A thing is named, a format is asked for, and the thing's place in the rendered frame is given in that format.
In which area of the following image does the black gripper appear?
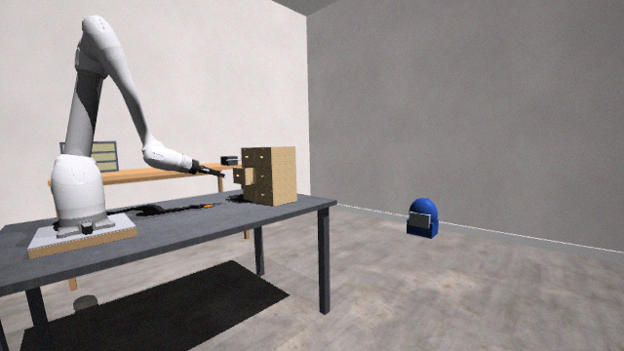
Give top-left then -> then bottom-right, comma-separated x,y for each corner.
188,159 -> 230,179

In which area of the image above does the brown wooden drawer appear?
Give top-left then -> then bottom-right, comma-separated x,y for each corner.
244,184 -> 257,201
257,185 -> 273,205
256,168 -> 272,186
255,149 -> 271,167
233,167 -> 256,185
242,149 -> 255,166

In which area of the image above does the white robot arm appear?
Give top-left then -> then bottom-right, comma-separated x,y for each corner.
51,16 -> 192,239

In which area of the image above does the small wooden chest of drawers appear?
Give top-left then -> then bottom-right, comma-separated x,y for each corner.
241,146 -> 297,207

